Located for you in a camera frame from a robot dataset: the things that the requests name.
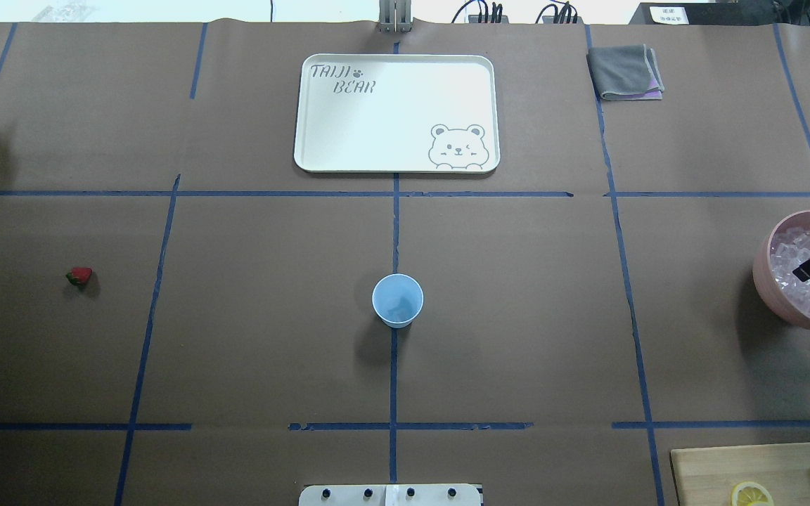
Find cream bear tray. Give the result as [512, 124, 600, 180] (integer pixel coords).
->
[293, 53, 501, 175]

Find red strawberry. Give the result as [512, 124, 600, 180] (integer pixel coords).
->
[65, 266, 94, 287]

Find lemon slices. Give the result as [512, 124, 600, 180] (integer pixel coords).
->
[730, 481, 775, 506]

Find wooden cutting board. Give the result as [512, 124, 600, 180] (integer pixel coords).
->
[671, 443, 810, 505]

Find white camera pole mount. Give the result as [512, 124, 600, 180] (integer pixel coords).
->
[298, 483, 484, 505]

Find grey folded cloth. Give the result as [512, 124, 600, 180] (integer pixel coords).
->
[587, 44, 665, 100]

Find light blue cup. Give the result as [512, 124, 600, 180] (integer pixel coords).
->
[371, 273, 425, 329]

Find pink bowl of ice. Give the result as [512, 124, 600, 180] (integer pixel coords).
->
[752, 210, 810, 329]

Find aluminium frame post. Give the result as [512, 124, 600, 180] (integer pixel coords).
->
[377, 0, 413, 33]

